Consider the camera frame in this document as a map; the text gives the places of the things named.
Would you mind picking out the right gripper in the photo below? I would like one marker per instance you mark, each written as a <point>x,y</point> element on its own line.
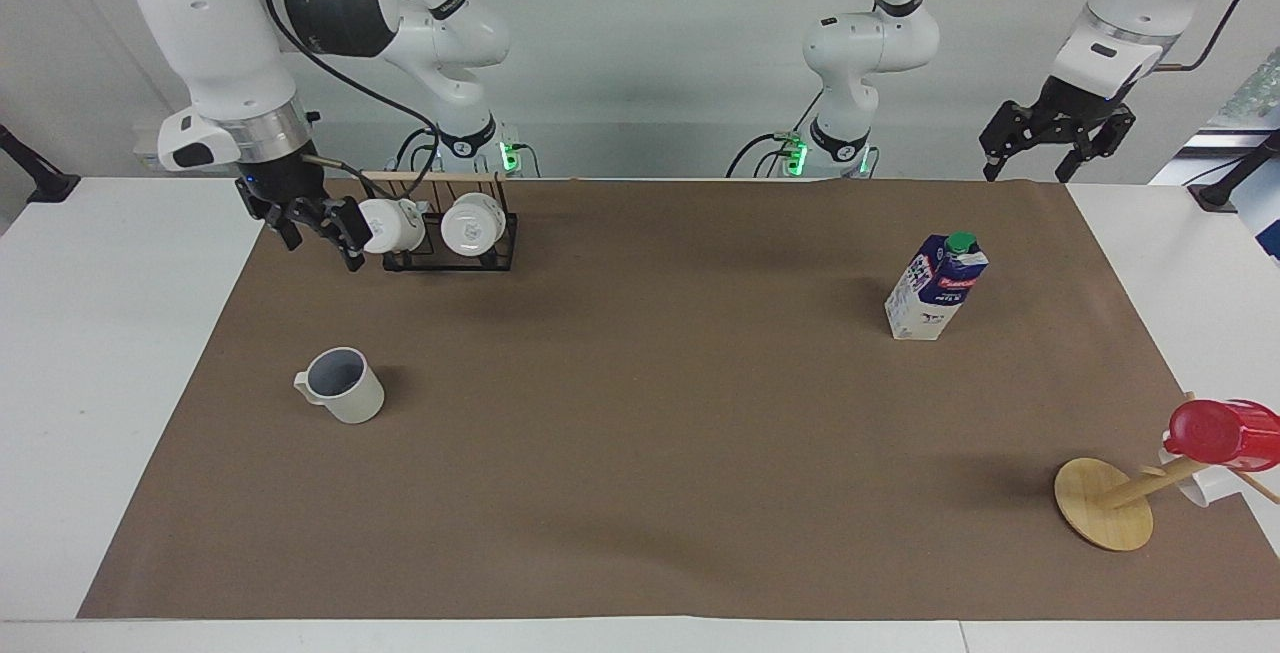
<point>283,185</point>

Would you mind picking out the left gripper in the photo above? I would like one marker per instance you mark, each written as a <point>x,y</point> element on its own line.
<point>1085,108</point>

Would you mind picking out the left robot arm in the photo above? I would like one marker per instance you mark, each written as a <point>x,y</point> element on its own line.
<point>860,48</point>

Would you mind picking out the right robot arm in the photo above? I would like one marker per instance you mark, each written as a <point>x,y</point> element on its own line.
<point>210,33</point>

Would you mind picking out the milk carton with green cap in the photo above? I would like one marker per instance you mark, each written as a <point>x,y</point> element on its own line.
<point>932,291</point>

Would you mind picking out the red cup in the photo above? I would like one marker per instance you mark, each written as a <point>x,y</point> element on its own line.
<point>1225,433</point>

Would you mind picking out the white cup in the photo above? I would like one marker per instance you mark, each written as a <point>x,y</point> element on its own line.
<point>1200,485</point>

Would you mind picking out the white mug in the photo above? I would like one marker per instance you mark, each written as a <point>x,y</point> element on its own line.
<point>388,226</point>
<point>470,224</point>

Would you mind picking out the grey mug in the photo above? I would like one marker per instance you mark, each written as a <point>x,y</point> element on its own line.
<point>352,395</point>

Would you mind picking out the black stand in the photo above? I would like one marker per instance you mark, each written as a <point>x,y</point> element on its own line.
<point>1235,181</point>
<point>35,176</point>

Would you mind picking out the wooden mug tree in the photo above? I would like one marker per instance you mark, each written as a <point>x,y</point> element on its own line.
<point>1100,505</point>

